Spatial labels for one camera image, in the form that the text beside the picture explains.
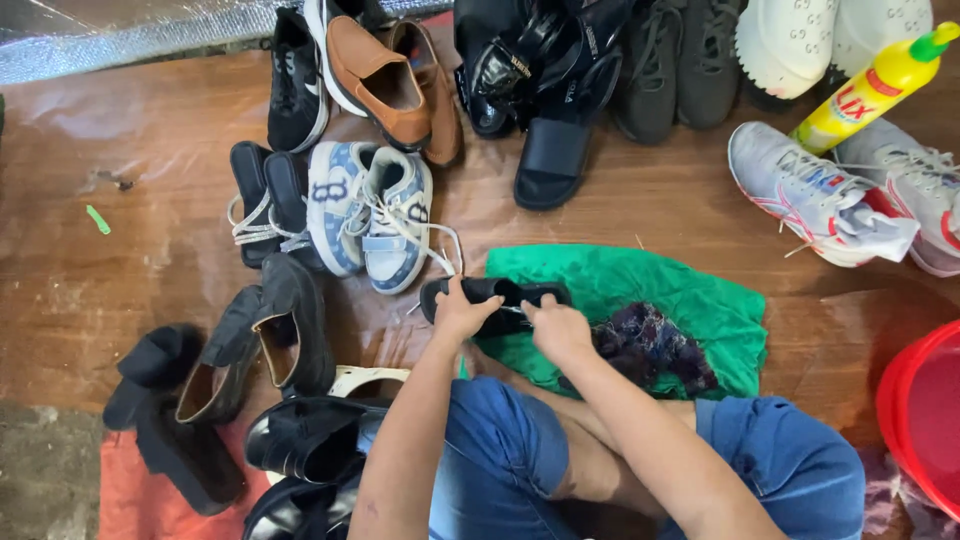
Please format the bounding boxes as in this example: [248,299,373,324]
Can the person's left hand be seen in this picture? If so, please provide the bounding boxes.
[432,273,506,345]

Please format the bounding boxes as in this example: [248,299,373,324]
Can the person's right hand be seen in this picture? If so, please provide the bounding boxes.
[521,292,595,369]

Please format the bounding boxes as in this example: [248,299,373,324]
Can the black strap sandal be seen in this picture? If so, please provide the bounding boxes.
[418,275,573,339]

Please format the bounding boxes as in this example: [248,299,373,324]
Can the dark multicoloured rag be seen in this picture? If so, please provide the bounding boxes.
[558,301,720,399]

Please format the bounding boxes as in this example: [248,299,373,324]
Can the blue and white child's sneaker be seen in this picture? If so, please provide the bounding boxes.
[361,145,435,297]
[306,140,382,279]

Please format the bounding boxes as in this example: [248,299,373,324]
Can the cream sandal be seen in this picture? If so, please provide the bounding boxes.
[327,364,413,400]

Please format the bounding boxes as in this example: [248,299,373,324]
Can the green cloth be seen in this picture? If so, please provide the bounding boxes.
[459,243,768,402]

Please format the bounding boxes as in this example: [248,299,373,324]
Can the person's bare legs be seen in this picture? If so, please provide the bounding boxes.
[461,346,700,522]

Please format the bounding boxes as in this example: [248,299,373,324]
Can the person's blue denim shorts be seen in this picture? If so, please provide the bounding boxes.
[355,375,868,540]

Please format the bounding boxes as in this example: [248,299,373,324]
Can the black ankle boot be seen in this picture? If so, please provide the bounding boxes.
[174,283,265,426]
[250,251,337,401]

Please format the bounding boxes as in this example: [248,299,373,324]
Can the black polished leather shoe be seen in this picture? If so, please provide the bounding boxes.
[241,475,365,540]
[243,395,393,486]

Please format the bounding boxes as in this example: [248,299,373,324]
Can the brown leather loafer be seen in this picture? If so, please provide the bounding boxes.
[324,15,434,154]
[387,19,465,169]

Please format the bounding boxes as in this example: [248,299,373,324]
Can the black glossy shoe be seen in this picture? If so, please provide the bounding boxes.
[453,0,519,141]

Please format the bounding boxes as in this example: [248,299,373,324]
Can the white sneaker with red stripes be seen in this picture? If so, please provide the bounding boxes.
[727,120,921,270]
[832,118,960,279]

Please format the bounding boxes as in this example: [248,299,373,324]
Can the dark grey lace-up sneaker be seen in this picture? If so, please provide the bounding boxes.
[676,0,748,131]
[611,0,687,147]

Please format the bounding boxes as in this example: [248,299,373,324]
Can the black platform boot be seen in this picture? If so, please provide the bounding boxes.
[101,322,249,518]

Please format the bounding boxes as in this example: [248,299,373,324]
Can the crumpled white paper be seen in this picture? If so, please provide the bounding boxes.
[831,201,921,264]

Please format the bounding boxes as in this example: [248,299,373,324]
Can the orange cloth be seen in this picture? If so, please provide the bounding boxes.
[97,417,273,540]

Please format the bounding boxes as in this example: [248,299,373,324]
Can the white chunky-soled shoe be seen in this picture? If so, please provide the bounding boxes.
[734,0,840,101]
[827,0,936,80]

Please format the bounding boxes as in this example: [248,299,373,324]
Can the purple cloth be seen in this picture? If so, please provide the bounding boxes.
[859,447,960,540]

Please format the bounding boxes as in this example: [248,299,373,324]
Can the red plastic basin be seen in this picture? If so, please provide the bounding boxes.
[875,319,960,522]

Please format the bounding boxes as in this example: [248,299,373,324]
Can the yellow bottle with green cap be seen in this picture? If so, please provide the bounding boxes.
[789,21,960,157]

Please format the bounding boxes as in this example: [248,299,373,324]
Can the silver foil sheet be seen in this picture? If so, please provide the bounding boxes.
[0,0,456,87]

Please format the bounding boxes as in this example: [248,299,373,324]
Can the black sandal with silver straps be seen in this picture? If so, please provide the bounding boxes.
[262,150,328,274]
[227,140,283,270]

